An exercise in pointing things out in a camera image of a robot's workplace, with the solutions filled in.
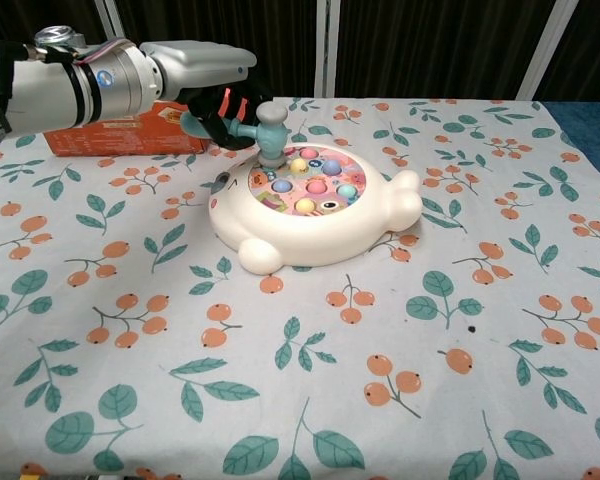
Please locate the floral print tablecloth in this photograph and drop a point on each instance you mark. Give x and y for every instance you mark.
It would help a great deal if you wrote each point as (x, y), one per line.
(300, 325)

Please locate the grey metal partition post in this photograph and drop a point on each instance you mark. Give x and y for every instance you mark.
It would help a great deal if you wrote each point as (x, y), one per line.
(540, 50)
(326, 47)
(111, 20)

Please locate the dark pleated curtain panel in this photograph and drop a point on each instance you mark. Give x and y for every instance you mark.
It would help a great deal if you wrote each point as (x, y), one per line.
(590, 55)
(35, 17)
(220, 25)
(430, 47)

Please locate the orange snack carton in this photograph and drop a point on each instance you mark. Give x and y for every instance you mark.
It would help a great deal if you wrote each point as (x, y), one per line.
(125, 135)

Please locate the teal grey toy hammer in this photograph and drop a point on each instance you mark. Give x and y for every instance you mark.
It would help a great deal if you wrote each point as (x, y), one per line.
(272, 135)

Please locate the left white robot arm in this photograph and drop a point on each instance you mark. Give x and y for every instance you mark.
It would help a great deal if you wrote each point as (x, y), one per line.
(45, 90)

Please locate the blue table cover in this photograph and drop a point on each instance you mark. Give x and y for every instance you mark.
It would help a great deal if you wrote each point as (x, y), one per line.
(587, 125)

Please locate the white plastic whack-a-mole toy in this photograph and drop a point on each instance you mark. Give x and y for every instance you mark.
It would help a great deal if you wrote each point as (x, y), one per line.
(305, 225)

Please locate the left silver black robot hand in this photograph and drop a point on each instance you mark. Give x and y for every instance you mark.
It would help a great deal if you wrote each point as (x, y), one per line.
(205, 70)

